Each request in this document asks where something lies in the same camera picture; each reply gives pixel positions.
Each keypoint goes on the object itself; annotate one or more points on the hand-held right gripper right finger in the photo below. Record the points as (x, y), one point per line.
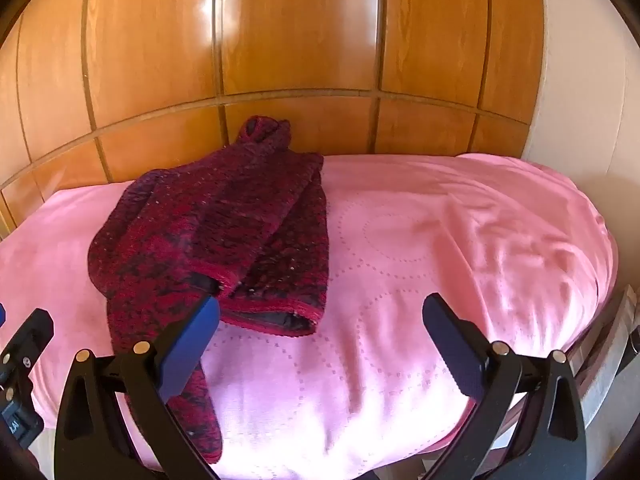
(452, 350)

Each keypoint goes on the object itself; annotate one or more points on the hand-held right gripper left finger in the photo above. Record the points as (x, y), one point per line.
(192, 345)

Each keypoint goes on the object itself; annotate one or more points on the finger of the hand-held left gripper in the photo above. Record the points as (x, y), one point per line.
(31, 335)

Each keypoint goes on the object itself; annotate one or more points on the red and black knit sweater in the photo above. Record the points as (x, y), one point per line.
(200, 210)

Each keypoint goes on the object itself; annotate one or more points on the pink blanket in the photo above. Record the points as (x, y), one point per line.
(400, 270)

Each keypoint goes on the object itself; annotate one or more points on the wooden headboard panels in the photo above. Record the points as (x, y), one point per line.
(280, 30)

